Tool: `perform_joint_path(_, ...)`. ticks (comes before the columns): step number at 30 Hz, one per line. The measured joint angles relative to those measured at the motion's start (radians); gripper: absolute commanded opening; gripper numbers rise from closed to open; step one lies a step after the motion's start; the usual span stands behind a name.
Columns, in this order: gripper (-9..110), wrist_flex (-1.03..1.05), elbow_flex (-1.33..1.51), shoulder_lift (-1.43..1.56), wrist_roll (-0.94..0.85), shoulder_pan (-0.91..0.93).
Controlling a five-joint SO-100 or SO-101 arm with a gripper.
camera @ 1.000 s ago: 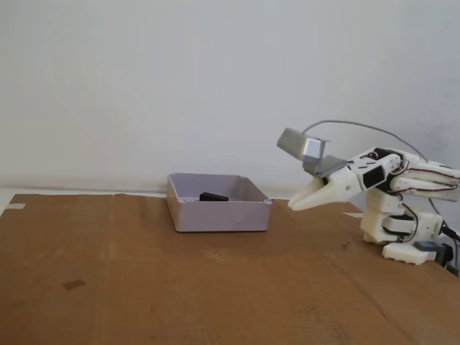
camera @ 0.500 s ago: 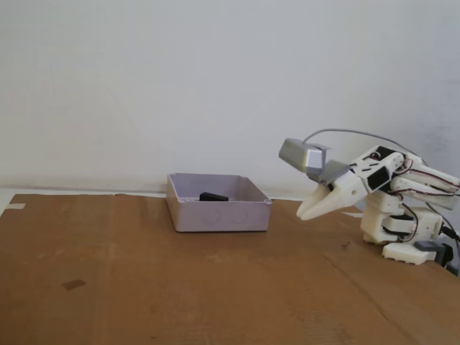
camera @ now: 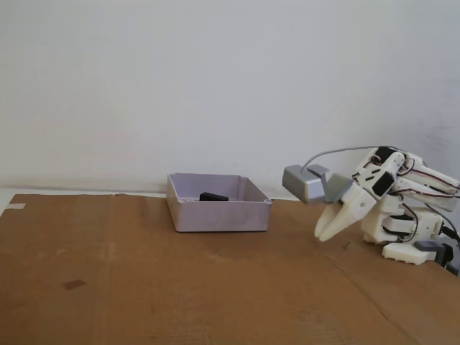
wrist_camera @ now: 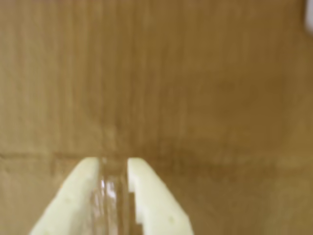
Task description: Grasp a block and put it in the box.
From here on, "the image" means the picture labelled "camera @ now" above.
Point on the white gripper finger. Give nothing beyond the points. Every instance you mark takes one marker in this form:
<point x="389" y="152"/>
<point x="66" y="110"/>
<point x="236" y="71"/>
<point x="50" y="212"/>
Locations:
<point x="327" y="221"/>
<point x="339" y="223"/>

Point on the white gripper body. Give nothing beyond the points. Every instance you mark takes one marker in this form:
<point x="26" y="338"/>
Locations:
<point x="353" y="208"/>

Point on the black rectangular block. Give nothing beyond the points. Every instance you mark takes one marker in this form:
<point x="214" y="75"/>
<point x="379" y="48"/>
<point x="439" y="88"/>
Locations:
<point x="213" y="196"/>

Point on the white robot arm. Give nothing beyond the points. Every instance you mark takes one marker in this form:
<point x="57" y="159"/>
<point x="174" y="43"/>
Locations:
<point x="427" y="174"/>

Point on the light grey plastic box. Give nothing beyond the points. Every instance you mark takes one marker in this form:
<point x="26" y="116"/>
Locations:
<point x="215" y="219"/>

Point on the silver webcam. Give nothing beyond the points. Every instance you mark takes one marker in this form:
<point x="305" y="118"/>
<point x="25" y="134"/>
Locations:
<point x="302" y="183"/>

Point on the grey table clamp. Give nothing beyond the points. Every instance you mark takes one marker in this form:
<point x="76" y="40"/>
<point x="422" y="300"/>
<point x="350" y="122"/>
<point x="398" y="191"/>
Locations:
<point x="426" y="246"/>

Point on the brown cardboard sheet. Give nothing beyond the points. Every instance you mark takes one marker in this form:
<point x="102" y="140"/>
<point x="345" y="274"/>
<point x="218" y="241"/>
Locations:
<point x="108" y="269"/>

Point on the white tape piece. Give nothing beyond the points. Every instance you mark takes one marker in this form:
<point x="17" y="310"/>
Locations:
<point x="17" y="206"/>

